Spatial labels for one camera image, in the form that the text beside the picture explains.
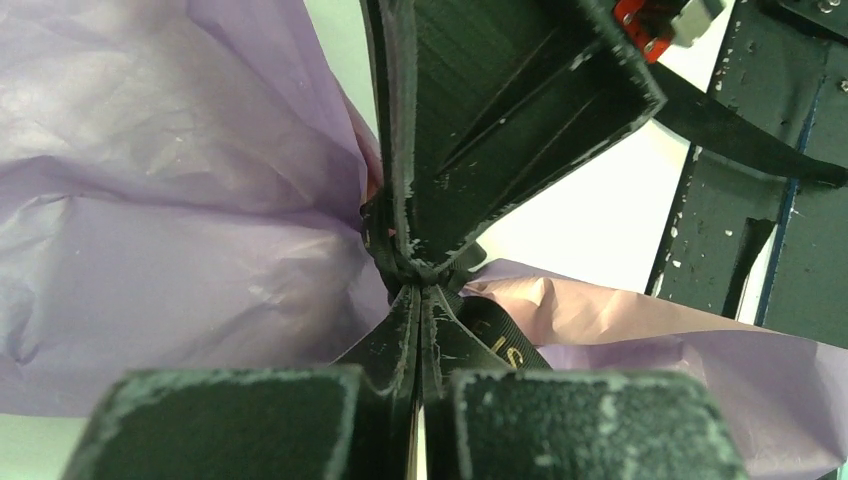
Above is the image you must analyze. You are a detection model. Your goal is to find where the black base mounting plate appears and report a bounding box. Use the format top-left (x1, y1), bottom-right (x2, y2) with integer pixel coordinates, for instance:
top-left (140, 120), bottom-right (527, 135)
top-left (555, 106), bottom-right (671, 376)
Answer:
top-left (647, 1), bottom-right (847, 347)

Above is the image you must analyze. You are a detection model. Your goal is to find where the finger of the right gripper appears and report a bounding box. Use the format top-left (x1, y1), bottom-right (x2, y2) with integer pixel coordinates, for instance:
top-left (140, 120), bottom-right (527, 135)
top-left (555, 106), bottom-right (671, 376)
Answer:
top-left (360, 1), bottom-right (419, 279)
top-left (407, 1), bottom-right (665, 268)

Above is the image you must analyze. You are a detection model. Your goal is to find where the pink purple wrapping paper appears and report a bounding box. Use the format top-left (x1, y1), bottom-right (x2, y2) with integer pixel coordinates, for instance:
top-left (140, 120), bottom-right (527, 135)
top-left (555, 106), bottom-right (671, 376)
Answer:
top-left (1, 1), bottom-right (847, 479)

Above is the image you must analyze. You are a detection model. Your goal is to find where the black strap loop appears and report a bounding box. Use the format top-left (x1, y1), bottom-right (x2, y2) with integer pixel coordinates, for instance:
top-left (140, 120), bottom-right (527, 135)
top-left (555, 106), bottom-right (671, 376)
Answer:
top-left (361, 63), bottom-right (848, 372)

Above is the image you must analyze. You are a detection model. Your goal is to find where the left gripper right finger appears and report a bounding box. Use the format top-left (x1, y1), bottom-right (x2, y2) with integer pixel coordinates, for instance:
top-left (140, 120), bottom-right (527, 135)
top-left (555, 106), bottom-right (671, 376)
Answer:
top-left (421, 287), bottom-right (747, 479)

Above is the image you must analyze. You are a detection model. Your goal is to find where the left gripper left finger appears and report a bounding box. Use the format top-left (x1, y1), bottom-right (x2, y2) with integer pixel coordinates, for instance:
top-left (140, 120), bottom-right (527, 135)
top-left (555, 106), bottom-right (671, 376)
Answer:
top-left (64, 287), bottom-right (420, 479)

